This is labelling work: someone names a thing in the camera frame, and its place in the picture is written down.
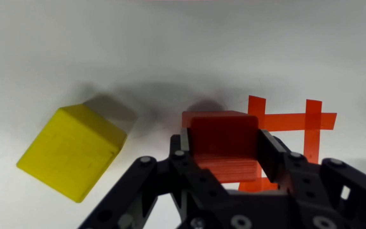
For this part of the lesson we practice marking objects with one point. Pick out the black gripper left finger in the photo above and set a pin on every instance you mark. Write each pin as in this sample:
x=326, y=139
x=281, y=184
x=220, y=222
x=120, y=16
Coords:
x=162, y=182

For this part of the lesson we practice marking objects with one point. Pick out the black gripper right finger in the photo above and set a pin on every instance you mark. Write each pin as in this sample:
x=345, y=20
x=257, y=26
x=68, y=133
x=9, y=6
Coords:
x=327, y=186

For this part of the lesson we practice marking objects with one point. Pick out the orange cube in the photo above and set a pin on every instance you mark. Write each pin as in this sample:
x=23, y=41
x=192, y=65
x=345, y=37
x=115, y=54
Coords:
x=223, y=135

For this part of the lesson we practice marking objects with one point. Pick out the yellow cube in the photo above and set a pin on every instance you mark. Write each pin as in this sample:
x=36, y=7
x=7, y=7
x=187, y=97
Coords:
x=73, y=153

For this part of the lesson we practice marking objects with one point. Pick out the orange tape grid mark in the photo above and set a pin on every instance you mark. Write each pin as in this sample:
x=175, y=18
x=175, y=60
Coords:
x=293, y=121

